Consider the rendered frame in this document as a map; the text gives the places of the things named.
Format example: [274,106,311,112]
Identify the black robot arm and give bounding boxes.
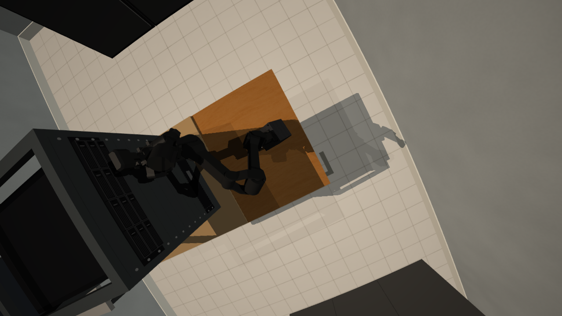
[141,128,274,195]

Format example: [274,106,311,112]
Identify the black open rack frame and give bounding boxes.
[0,129,221,316]

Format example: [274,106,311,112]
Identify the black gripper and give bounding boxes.
[109,141,153,172]

